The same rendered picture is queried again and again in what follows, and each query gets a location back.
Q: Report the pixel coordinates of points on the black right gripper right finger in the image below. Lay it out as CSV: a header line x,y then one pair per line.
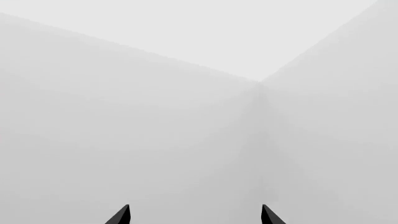
x,y
270,217

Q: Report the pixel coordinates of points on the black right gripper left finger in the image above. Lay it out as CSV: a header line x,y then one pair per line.
x,y
121,217

